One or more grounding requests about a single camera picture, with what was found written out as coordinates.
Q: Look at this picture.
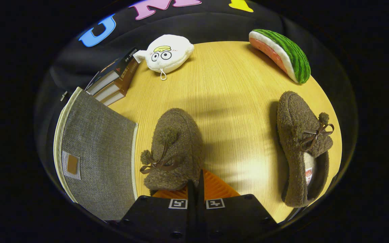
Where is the watermelon slice plush toy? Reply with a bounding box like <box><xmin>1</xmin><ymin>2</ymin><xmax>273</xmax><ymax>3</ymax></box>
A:
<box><xmin>249</xmin><ymin>29</ymin><xmax>311</xmax><ymax>84</ymax></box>

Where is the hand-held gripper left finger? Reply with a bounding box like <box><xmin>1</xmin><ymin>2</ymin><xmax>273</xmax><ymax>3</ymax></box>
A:
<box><xmin>119</xmin><ymin>180</ymin><xmax>197</xmax><ymax>242</ymax></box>

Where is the black backdrop cloth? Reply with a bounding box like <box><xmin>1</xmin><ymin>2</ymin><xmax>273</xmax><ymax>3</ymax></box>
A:
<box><xmin>36</xmin><ymin>0</ymin><xmax>357</xmax><ymax>162</ymax></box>

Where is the white plush toy with face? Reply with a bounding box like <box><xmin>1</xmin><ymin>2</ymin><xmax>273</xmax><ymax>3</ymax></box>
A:
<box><xmin>133</xmin><ymin>34</ymin><xmax>195</xmax><ymax>81</ymax></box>

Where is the brown cover book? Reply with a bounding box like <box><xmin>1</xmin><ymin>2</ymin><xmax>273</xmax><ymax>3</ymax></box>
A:
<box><xmin>102</xmin><ymin>84</ymin><xmax>129</xmax><ymax>107</ymax></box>
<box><xmin>93</xmin><ymin>61</ymin><xmax>139</xmax><ymax>102</ymax></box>

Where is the black cover book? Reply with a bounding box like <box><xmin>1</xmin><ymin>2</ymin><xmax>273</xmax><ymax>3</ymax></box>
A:
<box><xmin>86</xmin><ymin>47</ymin><xmax>139</xmax><ymax>96</ymax></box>

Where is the grey fabric storage box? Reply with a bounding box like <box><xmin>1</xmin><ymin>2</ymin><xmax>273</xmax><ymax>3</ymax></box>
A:
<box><xmin>53</xmin><ymin>87</ymin><xmax>139</xmax><ymax>221</ymax></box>

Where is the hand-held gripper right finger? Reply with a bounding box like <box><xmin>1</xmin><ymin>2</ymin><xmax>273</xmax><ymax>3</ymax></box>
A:
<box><xmin>196</xmin><ymin>169</ymin><xmax>278</xmax><ymax>242</ymax></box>

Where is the brown fuzzy slipper shoe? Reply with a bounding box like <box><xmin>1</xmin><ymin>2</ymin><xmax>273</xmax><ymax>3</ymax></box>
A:
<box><xmin>140</xmin><ymin>108</ymin><xmax>204</xmax><ymax>195</ymax></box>
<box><xmin>277</xmin><ymin>90</ymin><xmax>335</xmax><ymax>208</ymax></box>

